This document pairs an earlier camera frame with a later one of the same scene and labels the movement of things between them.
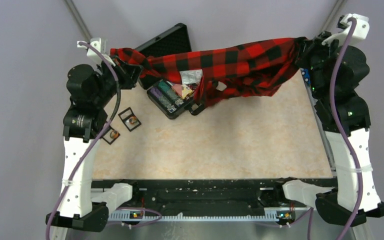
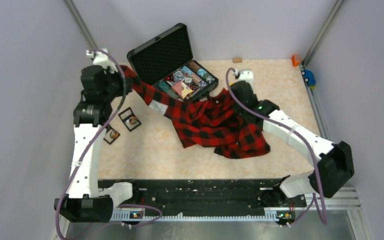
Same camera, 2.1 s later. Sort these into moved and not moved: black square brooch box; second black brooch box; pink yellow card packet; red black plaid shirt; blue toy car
Moved: red black plaid shirt
Not moved: pink yellow card packet; second black brooch box; blue toy car; black square brooch box
